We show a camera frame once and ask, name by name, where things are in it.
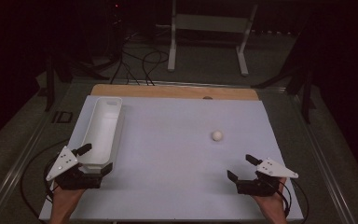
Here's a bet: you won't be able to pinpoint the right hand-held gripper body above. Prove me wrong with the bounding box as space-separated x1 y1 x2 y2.
235 157 299 198

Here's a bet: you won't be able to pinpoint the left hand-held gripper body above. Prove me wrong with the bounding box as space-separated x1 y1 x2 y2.
45 145 105 191

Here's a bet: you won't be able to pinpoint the white plastic bin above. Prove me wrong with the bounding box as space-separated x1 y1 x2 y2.
76 96 125 175

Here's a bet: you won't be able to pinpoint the white ball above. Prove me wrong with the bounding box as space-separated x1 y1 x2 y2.
211 130 224 143

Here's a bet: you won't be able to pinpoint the person's right hand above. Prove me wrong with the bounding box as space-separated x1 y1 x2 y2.
251 176 288 224

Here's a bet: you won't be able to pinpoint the person's left hand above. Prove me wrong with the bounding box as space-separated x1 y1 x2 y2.
49 186 87 224

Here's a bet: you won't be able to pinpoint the black stand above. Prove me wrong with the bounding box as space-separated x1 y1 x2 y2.
43 54 110 112
251 60 317 125

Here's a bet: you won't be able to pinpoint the grey metal stand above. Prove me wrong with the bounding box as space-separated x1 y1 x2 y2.
167 0 259 77

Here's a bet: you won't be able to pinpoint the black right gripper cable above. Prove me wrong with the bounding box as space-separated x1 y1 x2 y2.
278 177 310 224

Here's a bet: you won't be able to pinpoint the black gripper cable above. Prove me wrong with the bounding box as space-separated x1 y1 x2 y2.
278 177 310 224
19 138 70 220

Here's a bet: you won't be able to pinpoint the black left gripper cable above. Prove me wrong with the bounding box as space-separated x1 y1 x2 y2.
19 138 70 220

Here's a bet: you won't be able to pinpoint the metal floor rail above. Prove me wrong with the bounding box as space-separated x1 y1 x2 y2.
0 81 76 224
287 88 357 224

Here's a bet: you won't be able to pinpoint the black floor cables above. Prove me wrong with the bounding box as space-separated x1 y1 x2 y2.
110 49 171 87

